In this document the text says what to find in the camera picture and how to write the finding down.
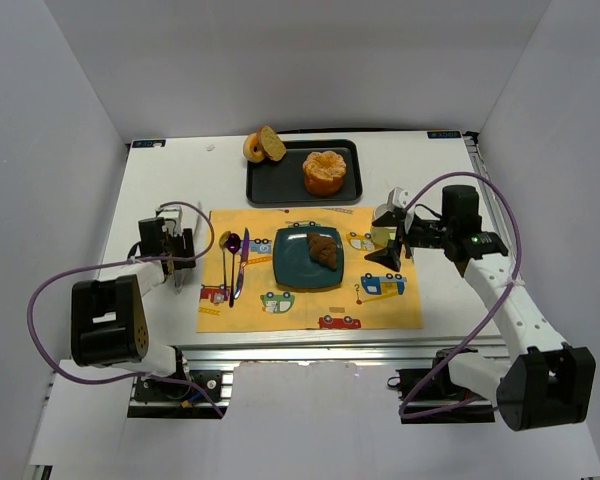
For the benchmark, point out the light green mug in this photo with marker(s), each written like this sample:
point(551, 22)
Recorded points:
point(381, 236)

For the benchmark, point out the silver metal tongs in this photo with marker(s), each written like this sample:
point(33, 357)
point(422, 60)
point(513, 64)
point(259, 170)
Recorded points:
point(180, 277)

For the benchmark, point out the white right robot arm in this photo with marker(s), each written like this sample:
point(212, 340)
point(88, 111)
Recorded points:
point(548, 382)

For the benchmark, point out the brown chocolate bread piece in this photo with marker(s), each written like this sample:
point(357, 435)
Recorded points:
point(323, 250)

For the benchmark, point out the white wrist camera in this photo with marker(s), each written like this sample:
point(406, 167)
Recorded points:
point(170, 213)
point(398, 198)

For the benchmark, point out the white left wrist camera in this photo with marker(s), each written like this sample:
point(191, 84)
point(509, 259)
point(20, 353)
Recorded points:
point(170, 213)

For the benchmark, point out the black baking tray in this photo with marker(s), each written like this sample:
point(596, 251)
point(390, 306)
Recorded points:
point(281, 184)

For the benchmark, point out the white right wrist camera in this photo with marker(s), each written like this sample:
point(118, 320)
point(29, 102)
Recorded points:
point(398, 198)

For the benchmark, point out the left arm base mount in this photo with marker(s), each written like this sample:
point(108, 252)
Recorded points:
point(208, 400)

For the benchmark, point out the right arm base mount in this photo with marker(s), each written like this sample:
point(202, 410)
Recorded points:
point(440, 391)

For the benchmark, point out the sliced baguette piece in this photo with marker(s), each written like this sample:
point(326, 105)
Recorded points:
point(273, 147)

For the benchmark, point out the teal square plate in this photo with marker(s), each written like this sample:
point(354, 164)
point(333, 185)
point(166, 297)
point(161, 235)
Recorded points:
point(292, 262)

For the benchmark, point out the purple iridescent knife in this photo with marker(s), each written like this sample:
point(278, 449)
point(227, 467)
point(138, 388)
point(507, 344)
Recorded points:
point(245, 250)

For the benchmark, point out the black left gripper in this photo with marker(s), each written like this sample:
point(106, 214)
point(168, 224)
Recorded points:
point(183, 257)

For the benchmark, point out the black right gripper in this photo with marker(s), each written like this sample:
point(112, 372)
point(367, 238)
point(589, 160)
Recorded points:
point(403, 240)

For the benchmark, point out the glazed donut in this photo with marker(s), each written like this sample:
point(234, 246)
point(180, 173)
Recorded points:
point(252, 149)

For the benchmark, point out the orange bundt cake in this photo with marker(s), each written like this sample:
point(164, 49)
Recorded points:
point(324, 173)

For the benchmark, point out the yellow car print placemat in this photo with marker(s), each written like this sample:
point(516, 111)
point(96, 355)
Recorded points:
point(369, 297)

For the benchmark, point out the purple iridescent spoon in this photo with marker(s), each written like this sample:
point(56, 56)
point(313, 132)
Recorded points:
point(233, 245)

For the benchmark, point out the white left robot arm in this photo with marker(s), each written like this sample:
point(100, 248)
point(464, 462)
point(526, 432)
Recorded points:
point(108, 321)

